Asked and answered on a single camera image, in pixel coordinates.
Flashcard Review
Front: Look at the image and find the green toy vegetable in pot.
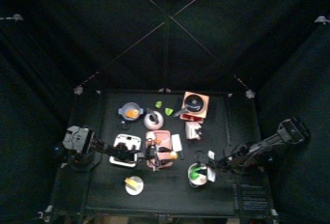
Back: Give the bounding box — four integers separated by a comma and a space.
192, 165, 208, 182

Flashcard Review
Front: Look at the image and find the silver toy pot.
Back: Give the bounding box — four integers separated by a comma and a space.
188, 162, 213, 188

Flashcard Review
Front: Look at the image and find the yellow toy corn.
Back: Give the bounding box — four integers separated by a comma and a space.
125, 177, 139, 191

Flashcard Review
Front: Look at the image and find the white toy knife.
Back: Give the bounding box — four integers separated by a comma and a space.
170, 133, 186, 160

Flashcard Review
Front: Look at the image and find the red white toy box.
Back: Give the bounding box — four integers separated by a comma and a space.
185, 121, 204, 141

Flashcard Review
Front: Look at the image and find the white round plate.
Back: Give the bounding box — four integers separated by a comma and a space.
125, 175, 146, 197

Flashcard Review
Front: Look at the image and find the white text table label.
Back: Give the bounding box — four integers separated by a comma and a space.
238, 183, 272, 212

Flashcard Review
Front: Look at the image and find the orange toy food piece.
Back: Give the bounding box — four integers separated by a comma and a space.
126, 108, 141, 120

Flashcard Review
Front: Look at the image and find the orange toy stove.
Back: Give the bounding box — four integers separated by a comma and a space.
180, 91, 212, 120

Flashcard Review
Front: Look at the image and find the black toy frying pan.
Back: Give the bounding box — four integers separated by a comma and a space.
173, 94, 205, 118

